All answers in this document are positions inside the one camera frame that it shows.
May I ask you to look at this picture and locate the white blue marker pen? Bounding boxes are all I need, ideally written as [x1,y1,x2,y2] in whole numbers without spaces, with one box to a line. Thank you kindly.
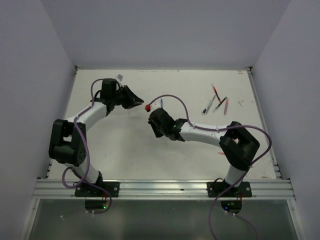
[201,95,216,115]

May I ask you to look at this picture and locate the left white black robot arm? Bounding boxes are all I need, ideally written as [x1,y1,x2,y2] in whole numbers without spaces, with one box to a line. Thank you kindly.
[48,78,144,197]

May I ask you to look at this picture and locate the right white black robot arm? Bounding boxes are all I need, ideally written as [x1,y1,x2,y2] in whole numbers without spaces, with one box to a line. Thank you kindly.
[148,108,260,197]

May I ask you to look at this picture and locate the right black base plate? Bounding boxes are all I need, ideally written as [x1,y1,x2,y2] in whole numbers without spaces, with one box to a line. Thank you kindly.
[206,181,252,198]

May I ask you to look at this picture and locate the aluminium rail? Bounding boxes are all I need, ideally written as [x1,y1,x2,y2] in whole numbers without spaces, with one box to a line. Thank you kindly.
[245,67,283,180]
[32,179,295,200]

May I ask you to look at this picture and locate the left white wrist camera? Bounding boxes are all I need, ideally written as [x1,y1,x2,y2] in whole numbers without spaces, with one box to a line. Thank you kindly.
[116,74,123,82]

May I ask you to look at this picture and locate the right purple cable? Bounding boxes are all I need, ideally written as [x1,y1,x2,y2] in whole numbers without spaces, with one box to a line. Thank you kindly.
[149,94,273,240]

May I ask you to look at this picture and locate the aluminium front rail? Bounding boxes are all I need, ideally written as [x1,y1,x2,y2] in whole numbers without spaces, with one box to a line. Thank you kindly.
[32,179,295,200]

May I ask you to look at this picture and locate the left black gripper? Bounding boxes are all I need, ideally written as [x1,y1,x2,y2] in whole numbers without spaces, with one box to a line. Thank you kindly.
[112,85,144,110]

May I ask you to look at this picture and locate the aluminium right side rail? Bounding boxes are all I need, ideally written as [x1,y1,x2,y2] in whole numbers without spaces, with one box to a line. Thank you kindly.
[245,67,283,180]

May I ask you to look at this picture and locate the red capped pen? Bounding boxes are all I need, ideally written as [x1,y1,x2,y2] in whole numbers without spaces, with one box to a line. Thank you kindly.
[211,83,222,103]

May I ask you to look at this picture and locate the green pen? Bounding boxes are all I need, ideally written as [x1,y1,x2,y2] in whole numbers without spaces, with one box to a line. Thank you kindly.
[212,96,228,113]

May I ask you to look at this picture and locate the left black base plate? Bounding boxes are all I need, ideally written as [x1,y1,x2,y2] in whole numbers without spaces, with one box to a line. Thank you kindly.
[74,181,120,198]

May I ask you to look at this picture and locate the right wrist camera red cap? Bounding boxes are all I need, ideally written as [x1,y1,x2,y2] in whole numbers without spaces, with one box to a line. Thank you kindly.
[144,104,152,113]

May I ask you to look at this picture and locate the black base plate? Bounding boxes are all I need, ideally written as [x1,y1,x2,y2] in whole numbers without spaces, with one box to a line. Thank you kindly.
[74,181,120,198]
[206,181,252,198]

